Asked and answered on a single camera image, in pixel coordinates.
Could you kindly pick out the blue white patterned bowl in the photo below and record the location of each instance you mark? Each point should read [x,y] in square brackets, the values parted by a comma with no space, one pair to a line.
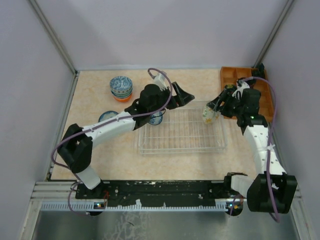
[156,118]

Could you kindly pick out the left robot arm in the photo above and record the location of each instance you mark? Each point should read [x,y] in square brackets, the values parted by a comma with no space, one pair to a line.
[78,142]

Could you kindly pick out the blue white bowl on table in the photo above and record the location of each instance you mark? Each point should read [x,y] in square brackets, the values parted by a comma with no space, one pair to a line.
[107,115]

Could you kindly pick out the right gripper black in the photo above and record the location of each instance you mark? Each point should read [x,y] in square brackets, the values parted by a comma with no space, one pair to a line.
[226,96]

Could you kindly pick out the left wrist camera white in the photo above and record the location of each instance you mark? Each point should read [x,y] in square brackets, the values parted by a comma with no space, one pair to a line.
[159,80]

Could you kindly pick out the orange bottom stacked bowl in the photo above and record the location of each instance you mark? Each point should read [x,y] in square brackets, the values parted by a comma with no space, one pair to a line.
[122,100]

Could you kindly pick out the black object tray corner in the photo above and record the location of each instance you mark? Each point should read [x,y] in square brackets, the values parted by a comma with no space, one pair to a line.
[259,71]

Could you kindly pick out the white wire dish rack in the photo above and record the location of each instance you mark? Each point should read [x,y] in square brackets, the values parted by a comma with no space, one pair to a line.
[183,130]

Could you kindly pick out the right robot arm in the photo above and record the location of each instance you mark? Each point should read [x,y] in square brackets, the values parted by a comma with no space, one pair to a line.
[272,190]

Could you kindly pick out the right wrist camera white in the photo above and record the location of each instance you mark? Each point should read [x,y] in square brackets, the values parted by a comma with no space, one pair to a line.
[241,85]

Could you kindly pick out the wooden compartment tray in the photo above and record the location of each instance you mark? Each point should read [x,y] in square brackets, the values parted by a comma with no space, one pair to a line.
[229,75]

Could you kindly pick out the yellow floral bowl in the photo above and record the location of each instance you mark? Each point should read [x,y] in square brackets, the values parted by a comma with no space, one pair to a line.
[209,116]

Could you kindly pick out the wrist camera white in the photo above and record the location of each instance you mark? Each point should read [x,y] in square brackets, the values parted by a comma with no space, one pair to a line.
[159,80]
[241,85]

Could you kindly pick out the top blue stacked bowl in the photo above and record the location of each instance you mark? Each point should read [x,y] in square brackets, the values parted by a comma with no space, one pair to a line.
[120,84]

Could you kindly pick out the black yellow object in tray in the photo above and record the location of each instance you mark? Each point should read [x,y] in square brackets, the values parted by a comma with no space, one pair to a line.
[230,87]

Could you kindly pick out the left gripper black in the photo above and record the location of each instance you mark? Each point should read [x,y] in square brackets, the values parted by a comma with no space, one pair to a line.
[183,98]

